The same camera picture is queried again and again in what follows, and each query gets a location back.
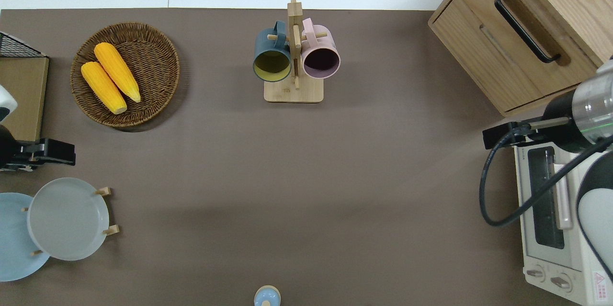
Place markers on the cream toaster knob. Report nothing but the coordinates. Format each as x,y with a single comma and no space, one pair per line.
535,274
561,282

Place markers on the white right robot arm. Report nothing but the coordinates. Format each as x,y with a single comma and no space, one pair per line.
591,105

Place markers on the brown table mat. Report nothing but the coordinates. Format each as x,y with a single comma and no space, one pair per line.
306,176

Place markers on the wooden drawer cabinet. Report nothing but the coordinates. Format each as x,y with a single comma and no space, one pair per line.
479,52

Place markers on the gray plate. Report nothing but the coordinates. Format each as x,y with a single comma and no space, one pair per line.
68,219

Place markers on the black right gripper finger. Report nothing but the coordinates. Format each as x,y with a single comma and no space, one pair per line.
497,136

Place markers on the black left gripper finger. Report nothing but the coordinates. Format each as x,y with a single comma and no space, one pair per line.
58,152

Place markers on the light blue plate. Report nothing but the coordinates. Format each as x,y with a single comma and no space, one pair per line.
13,243

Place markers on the pink mug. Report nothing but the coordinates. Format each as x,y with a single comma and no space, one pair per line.
321,59

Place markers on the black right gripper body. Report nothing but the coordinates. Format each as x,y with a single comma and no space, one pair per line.
523,133

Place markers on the light wooden shelf board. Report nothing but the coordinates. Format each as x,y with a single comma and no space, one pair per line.
24,100

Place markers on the wooden mug tree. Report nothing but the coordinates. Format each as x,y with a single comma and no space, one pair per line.
293,93

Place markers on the cream toaster oven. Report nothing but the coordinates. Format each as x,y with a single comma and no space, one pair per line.
546,253

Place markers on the brown wicker basket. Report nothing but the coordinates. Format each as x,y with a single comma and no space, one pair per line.
153,71

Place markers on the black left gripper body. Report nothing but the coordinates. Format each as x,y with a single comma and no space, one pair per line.
28,155

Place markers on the dark teal mug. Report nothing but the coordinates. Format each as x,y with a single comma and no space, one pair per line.
271,65

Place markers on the wooden plate rack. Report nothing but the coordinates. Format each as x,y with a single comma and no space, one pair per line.
111,230

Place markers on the yellow corn cob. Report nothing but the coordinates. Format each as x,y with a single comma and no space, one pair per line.
117,70
103,86

